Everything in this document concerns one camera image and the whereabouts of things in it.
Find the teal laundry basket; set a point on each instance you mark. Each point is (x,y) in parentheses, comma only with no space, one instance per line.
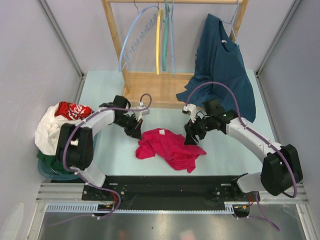
(57,175)

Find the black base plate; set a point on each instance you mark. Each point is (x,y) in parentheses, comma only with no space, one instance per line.
(177,193)

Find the green garment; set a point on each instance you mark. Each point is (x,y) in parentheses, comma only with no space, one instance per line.
(50,161)

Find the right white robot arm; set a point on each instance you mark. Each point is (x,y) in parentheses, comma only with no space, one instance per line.
(281,168)

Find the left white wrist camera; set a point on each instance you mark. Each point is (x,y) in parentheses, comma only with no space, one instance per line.
(141,111)

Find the white slotted cable duct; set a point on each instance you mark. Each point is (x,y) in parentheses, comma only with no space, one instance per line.
(96,208)

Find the yellow hanger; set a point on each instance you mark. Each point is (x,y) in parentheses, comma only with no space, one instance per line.
(157,46)

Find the dark blue t shirt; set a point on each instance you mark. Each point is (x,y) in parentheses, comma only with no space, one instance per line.
(220,73)

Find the white and red shirt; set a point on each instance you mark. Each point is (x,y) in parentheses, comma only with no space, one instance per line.
(47,133)

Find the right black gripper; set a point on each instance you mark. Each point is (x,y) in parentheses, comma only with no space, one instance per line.
(191,131)

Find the pink t shirt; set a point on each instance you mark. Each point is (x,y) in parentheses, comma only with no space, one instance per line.
(169,146)

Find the wooden clothes rack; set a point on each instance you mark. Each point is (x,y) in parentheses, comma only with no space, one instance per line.
(162,87)

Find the thin blue hanger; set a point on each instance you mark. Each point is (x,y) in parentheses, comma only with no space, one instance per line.
(172,39)

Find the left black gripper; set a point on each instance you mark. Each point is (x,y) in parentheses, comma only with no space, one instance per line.
(135,131)

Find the light blue notched hanger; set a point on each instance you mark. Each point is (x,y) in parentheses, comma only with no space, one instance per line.
(130,45)

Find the teal hanger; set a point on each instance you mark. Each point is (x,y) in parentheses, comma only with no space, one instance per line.
(165,36)

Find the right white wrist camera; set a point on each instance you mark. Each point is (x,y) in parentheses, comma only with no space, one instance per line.
(191,110)

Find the light blue wire hanger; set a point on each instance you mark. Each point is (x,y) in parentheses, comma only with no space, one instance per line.
(234,22)

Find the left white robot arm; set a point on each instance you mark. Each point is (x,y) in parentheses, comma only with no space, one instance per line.
(75,147)

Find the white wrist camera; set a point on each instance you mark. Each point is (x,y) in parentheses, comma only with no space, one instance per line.
(141,111)
(191,110)

